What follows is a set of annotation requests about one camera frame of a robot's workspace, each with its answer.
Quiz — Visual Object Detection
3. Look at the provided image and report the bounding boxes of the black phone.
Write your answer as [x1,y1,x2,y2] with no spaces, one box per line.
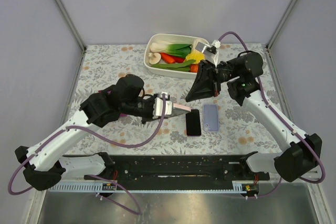
[185,109,202,137]

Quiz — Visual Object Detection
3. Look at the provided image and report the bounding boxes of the lilac phone case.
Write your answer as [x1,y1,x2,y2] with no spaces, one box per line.
[203,104,219,132]

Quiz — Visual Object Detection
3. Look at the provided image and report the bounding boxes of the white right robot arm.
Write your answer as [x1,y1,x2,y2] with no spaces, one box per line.
[185,51,325,184]

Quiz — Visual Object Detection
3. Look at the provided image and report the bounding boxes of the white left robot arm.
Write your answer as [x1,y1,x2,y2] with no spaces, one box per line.
[14,74,191,191]

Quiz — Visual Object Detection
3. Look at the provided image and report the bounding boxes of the toy orange tomato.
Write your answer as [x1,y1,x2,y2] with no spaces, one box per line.
[190,64,199,73]

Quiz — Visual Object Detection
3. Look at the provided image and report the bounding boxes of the purple snack packet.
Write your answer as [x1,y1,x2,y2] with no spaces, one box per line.
[98,90,127,118]

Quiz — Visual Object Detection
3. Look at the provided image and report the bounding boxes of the toy napa cabbage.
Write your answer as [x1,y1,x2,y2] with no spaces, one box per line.
[184,39,205,64]

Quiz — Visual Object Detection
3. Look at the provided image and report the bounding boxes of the toy green bean pod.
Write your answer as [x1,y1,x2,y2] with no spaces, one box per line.
[151,59,196,72]

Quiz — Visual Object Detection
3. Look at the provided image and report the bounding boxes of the toy red chili pepper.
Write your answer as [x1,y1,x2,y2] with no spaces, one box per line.
[160,52,184,64]

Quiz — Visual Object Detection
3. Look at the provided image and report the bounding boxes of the white rectangular food container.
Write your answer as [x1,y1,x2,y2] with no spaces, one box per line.
[143,34,209,80]

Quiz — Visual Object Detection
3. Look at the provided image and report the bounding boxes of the toy bok choy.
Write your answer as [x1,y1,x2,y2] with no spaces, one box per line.
[150,41,192,58]

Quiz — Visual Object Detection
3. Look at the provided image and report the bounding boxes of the toy mushroom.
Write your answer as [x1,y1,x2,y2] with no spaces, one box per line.
[148,52,161,65]

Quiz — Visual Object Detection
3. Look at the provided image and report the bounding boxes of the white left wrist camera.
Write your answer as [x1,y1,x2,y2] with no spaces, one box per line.
[153,92,173,119]

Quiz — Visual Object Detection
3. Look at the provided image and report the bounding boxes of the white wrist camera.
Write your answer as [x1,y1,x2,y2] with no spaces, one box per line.
[153,92,173,119]
[195,40,221,66]

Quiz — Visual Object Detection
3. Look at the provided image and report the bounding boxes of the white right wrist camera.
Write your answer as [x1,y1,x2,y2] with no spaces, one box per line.
[195,40,221,66]

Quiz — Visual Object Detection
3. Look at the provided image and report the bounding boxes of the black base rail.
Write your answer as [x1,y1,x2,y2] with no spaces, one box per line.
[95,153,270,191]

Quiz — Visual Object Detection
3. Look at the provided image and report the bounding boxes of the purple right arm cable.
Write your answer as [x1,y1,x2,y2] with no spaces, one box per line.
[219,31,326,199]

